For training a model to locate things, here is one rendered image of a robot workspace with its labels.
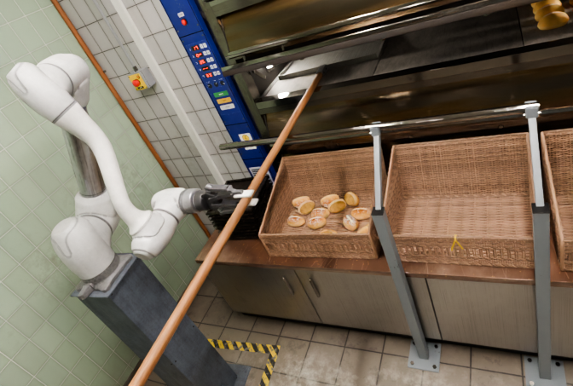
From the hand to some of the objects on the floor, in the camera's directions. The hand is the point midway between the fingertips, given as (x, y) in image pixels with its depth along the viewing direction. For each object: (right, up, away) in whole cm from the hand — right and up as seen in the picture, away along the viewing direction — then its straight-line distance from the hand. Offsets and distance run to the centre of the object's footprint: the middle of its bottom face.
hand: (245, 198), depth 130 cm
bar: (+75, -74, +66) cm, 125 cm away
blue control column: (+59, +9, +204) cm, 212 cm away
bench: (+98, -60, +72) cm, 135 cm away
